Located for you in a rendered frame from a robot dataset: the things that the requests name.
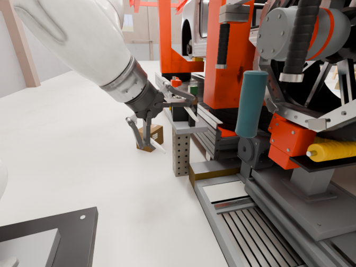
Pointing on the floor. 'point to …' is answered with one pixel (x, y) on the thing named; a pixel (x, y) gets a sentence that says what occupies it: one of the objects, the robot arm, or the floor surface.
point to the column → (180, 153)
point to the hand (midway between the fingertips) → (178, 133)
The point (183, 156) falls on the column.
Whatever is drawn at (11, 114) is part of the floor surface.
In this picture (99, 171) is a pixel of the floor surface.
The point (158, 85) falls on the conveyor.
